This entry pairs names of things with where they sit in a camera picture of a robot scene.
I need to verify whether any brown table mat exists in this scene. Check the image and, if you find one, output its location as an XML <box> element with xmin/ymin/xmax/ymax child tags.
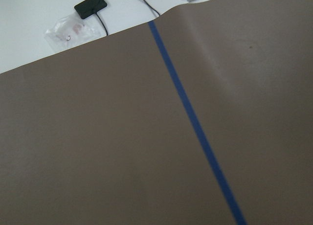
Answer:
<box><xmin>0</xmin><ymin>0</ymin><xmax>313</xmax><ymax>225</ymax></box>

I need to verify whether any clear plastic bag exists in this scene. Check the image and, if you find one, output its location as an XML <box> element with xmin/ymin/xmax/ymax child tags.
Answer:
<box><xmin>44</xmin><ymin>13</ymin><xmax>101</xmax><ymax>53</ymax></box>

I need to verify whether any small black square device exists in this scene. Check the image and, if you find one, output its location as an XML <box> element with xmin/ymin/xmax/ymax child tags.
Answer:
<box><xmin>74</xmin><ymin>0</ymin><xmax>108</xmax><ymax>20</ymax></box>

